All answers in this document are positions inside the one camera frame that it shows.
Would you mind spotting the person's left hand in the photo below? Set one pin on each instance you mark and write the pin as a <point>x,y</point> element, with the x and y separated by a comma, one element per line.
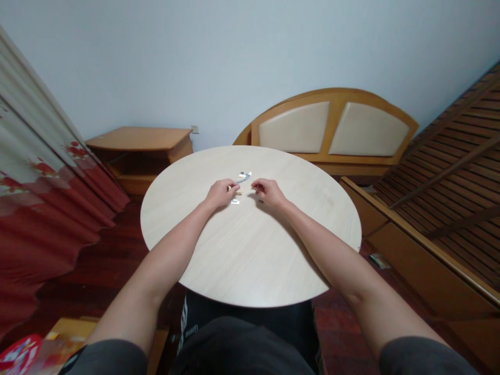
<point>219,193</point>

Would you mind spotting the person's right hand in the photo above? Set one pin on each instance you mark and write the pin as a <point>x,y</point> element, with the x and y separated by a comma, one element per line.
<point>270,193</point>

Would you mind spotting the cardboard box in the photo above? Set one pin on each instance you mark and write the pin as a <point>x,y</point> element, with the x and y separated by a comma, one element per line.
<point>78,343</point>

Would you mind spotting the wooden nightstand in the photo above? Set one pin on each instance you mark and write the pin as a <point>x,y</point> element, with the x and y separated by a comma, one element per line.
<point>144,156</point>

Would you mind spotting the red and beige floral curtain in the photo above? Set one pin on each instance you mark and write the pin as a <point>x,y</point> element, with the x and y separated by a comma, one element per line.
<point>43,187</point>

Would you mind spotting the wooden slatted bed frame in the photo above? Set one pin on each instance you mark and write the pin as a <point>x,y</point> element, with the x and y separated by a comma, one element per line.
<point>437,195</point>

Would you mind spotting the person's body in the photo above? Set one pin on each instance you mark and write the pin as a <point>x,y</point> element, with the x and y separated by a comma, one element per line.
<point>244,338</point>

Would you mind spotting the small packet on floor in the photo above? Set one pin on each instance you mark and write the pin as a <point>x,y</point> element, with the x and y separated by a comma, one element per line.
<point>379,261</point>

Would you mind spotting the red plastic bag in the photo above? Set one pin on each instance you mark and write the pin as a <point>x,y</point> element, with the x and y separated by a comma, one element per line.
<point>23,353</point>

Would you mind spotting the round light wooden table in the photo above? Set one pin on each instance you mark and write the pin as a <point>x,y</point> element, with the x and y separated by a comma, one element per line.
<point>250,222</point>

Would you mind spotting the wooden headboard with beige panels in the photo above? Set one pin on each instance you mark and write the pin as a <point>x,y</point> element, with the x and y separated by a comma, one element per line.
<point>332,131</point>

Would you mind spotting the small grey and white pieces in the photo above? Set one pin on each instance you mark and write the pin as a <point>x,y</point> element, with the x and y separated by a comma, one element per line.
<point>243,176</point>

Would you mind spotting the person's left fingers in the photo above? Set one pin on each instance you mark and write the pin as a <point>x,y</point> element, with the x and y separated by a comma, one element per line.
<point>233,187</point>

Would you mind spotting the white wall socket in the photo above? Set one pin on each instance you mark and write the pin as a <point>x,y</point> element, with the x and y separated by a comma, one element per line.
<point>195,129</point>

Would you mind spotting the person's right fingers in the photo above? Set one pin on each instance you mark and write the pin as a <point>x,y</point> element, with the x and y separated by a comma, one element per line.
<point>259,186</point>

